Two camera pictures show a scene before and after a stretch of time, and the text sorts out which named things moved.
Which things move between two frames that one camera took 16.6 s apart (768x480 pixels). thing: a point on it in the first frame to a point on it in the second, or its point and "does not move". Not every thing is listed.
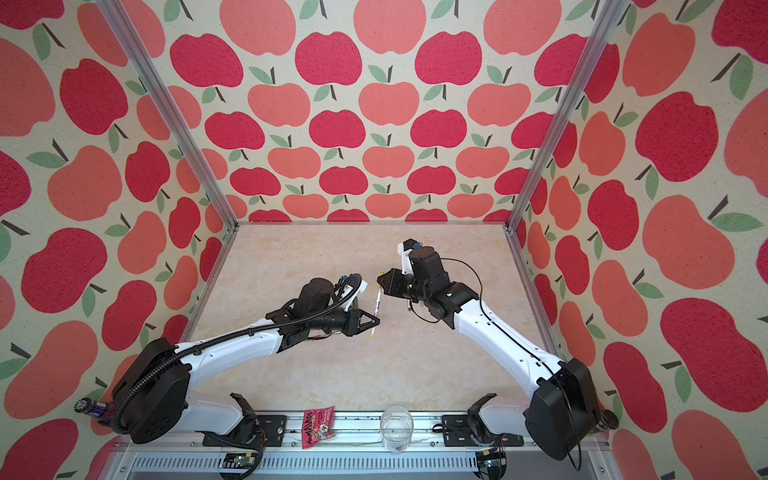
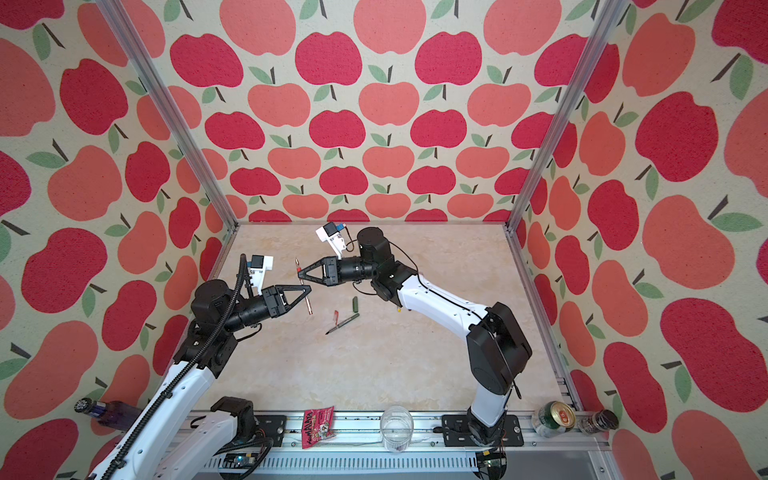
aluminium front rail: (350, 448) does not move
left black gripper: (354, 319) to (280, 301)
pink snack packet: (318, 424) does not move
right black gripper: (389, 285) to (323, 262)
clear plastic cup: (397, 427) does not move
